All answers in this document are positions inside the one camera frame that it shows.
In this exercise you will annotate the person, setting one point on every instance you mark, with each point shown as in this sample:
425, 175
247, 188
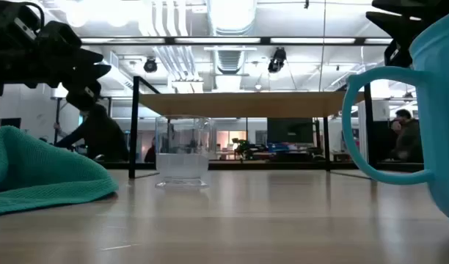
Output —
150, 154
408, 139
99, 135

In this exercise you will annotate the black overhead light bar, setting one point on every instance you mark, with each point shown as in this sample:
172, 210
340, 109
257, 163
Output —
224, 40

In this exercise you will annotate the wooden table with black frame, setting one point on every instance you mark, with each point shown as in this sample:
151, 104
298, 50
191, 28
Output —
246, 103

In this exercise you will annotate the black low table rail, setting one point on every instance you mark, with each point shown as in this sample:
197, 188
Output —
268, 165

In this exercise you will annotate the silver ceiling air duct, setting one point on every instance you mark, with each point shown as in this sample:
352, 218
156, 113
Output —
230, 36

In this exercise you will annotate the green potted plant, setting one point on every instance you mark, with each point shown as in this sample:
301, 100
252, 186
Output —
243, 147

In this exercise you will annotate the dark monitor screen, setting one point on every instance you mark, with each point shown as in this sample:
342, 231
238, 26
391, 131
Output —
290, 130

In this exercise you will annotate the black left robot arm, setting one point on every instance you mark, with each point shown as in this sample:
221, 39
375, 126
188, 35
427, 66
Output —
10, 47

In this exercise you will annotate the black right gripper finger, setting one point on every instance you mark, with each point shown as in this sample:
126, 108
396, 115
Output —
400, 4
393, 29

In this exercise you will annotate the teal waffle cloth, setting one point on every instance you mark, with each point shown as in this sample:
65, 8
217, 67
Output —
41, 172

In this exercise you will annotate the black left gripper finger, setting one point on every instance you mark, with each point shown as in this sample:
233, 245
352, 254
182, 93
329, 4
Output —
86, 93
89, 55

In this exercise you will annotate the clear plastic cup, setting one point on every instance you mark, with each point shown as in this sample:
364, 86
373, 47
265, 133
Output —
182, 161

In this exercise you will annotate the light blue plastic mug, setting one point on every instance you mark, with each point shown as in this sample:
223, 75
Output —
439, 121

